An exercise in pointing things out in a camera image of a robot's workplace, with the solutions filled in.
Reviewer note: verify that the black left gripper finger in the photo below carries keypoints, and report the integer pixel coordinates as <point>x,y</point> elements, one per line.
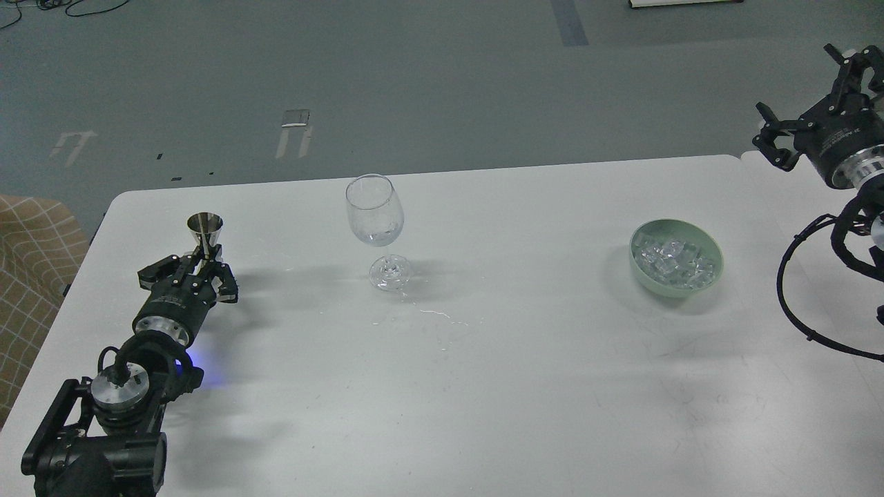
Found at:
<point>214,282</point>
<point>167,273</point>

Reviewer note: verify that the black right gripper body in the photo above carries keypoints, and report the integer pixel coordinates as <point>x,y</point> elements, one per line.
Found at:
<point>846,147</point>

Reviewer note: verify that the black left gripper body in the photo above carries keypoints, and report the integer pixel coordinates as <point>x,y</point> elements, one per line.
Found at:
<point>177,308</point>

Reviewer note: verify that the steel cocktail jigger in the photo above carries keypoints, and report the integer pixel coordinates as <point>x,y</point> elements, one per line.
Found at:
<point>205,228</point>

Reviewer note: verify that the clear ice cubes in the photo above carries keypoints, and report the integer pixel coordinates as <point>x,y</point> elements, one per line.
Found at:
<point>673,262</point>

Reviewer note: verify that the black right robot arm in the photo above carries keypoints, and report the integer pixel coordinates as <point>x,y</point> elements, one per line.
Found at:
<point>855,232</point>

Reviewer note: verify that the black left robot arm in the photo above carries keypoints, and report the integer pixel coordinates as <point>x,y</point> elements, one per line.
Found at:
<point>103,435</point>

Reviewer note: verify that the clear wine glass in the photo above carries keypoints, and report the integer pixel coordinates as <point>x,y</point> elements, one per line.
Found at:
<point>376,217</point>

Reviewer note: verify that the tan checkered chair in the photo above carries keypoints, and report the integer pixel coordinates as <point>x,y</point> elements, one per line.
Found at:
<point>42,248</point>

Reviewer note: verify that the green bowl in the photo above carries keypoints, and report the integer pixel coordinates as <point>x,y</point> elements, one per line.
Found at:
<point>672,228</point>

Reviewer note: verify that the white board on floor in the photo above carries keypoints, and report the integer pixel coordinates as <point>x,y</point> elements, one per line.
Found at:
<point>637,4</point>

